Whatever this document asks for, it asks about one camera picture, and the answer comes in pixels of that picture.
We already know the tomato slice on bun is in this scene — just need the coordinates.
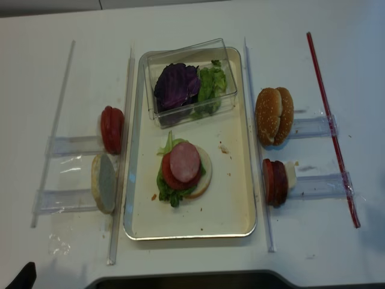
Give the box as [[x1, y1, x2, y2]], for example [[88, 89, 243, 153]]
[[161, 153, 202, 190]]

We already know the green lettuce leaf on bun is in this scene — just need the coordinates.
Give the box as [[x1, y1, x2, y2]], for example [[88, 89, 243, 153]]
[[156, 131, 206, 208]]

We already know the green lettuce in container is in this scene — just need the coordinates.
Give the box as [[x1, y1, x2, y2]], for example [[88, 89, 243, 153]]
[[191, 60, 227, 119]]

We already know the left tomato slice stack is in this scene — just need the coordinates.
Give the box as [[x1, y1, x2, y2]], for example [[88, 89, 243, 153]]
[[100, 106, 125, 155]]

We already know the metal baking tray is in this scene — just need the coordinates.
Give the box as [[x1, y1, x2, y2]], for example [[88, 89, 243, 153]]
[[123, 48, 259, 240]]

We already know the bottom bun slice on tray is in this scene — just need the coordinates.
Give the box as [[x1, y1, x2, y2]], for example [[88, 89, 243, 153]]
[[185, 146, 212, 199]]

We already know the clear plastic container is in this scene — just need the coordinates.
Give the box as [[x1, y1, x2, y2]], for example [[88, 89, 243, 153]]
[[144, 38, 238, 128]]

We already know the purple cabbage leaf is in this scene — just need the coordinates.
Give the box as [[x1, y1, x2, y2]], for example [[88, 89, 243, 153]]
[[154, 63, 201, 112]]

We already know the sesame bun left piece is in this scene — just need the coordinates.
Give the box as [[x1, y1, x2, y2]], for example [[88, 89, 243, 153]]
[[255, 88, 283, 146]]

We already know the sesame bun piece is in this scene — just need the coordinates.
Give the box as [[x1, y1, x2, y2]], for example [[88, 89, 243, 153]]
[[255, 88, 283, 146], [273, 87, 294, 146]]

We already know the sausage slice stack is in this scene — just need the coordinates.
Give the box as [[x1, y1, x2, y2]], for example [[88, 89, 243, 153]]
[[262, 158, 289, 208]]

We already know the left bun half standing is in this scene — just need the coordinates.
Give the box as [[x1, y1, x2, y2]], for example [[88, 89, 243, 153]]
[[91, 154, 116, 214]]

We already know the sesame bun right piece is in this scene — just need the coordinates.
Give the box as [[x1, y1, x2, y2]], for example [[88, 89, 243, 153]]
[[273, 87, 294, 146]]

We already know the clear upper left channel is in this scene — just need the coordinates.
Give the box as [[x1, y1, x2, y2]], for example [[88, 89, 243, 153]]
[[45, 136, 105, 158]]

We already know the clear channel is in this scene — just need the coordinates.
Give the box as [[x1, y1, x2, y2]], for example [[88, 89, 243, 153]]
[[32, 189, 98, 215], [288, 115, 338, 139], [287, 172, 355, 200], [45, 136, 105, 158]]

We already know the white plastic pusher block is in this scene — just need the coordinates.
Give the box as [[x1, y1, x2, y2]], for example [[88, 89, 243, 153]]
[[285, 161, 297, 190]]

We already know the clear upper right channel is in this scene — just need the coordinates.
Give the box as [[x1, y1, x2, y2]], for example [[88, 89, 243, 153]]
[[288, 115, 338, 139]]

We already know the clear lower right channel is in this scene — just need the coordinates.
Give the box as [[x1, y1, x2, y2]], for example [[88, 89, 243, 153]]
[[287, 172, 355, 200]]

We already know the black base edge bottom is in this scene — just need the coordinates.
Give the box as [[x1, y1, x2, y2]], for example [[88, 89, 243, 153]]
[[87, 271, 297, 288]]

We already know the clear lower left channel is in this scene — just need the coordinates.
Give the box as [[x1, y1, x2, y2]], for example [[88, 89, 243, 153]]
[[32, 189, 98, 215]]

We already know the black object bottom left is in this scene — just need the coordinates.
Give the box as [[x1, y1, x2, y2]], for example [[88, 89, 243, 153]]
[[6, 262, 37, 289]]

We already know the clear rail right of tray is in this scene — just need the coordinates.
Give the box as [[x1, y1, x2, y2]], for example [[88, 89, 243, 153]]
[[243, 37, 276, 253]]

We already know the clear rail of tray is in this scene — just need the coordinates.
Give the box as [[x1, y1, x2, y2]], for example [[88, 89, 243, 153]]
[[107, 45, 135, 266], [243, 37, 276, 253]]

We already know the clear rail left of tray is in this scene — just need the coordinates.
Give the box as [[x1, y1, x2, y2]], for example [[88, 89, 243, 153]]
[[107, 45, 135, 266]]

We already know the clear rail far left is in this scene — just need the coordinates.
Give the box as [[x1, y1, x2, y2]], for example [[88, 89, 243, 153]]
[[31, 40, 76, 228]]

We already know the red plastic rail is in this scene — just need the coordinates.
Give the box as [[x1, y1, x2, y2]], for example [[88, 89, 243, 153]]
[[306, 32, 361, 229]]

